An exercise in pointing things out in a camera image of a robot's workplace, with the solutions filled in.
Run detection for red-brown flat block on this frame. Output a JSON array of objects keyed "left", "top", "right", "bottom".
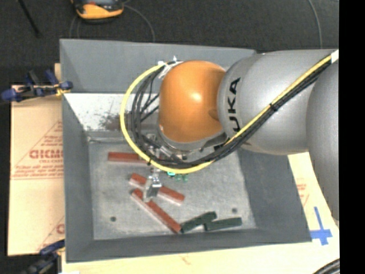
[
  {"left": 128, "top": 172, "right": 186, "bottom": 207},
  {"left": 107, "top": 151, "right": 149, "bottom": 164},
  {"left": 130, "top": 188, "right": 183, "bottom": 235}
]

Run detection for grey metal bin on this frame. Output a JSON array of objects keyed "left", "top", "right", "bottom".
[{"left": 59, "top": 38, "right": 313, "bottom": 263}]

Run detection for brown cardboard board, red print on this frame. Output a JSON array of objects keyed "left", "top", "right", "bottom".
[{"left": 7, "top": 63, "right": 67, "bottom": 257}]

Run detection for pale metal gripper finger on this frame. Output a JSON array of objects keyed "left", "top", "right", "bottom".
[
  {"left": 149, "top": 176, "right": 163, "bottom": 199},
  {"left": 143, "top": 176, "right": 154, "bottom": 203}
]

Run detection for dark green flat block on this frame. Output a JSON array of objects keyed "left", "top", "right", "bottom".
[
  {"left": 180, "top": 211, "right": 218, "bottom": 234},
  {"left": 203, "top": 216, "right": 244, "bottom": 232}
]

